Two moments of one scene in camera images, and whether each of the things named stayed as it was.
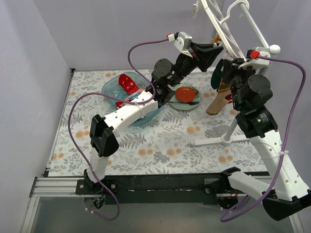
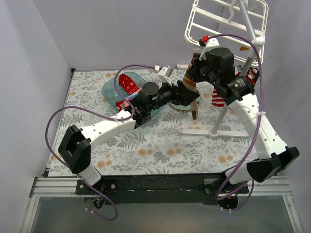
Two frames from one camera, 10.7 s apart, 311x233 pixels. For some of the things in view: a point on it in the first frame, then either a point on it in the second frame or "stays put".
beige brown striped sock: (224, 97) → (188, 77)
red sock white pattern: (117, 104) stays put
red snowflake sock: (127, 84) stays put
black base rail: (184, 189) stays put
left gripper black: (198, 56) → (180, 91)
